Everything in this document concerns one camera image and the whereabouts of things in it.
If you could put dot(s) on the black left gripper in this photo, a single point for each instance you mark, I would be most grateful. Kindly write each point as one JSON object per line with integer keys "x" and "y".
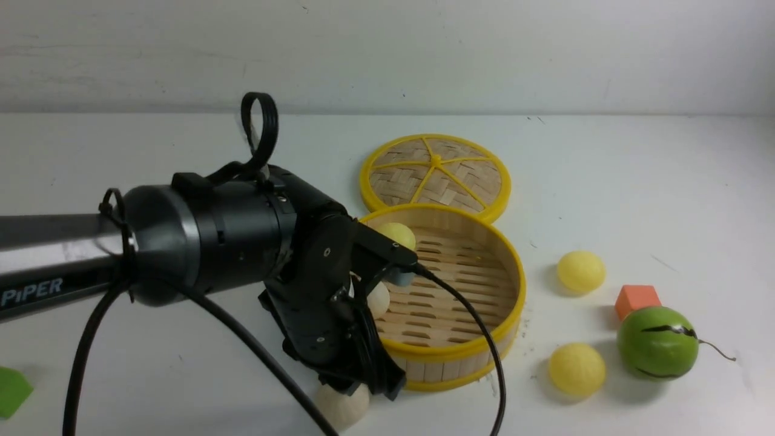
{"x": 326, "y": 323}

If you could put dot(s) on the white bun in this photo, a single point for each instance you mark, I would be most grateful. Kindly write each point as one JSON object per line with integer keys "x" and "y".
{"x": 379, "y": 300}
{"x": 342, "y": 411}

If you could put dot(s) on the yellow bun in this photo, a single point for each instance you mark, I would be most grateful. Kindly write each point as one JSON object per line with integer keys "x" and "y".
{"x": 577, "y": 370}
{"x": 399, "y": 233}
{"x": 581, "y": 272}

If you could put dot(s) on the white bun bottom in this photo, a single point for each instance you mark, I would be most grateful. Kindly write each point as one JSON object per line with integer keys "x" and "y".
{"x": 342, "y": 411}

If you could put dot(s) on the left robot arm silver black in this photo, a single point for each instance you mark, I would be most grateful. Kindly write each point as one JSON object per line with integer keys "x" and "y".
{"x": 160, "y": 240}

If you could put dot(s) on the bamboo steamer tray yellow rim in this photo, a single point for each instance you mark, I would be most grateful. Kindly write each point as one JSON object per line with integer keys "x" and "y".
{"x": 426, "y": 330}

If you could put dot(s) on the woven bamboo steamer lid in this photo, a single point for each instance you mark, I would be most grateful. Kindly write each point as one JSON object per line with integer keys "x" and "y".
{"x": 436, "y": 169}

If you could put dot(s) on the orange cube block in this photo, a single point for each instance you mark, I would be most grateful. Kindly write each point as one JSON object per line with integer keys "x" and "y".
{"x": 635, "y": 297}

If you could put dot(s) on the green block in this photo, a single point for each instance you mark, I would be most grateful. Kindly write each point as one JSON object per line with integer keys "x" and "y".
{"x": 15, "y": 390}

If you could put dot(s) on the green toy watermelon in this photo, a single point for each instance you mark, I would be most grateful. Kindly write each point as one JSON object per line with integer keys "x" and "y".
{"x": 659, "y": 343}

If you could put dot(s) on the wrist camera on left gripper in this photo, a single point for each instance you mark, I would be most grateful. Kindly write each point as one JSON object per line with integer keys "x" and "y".
{"x": 376, "y": 258}

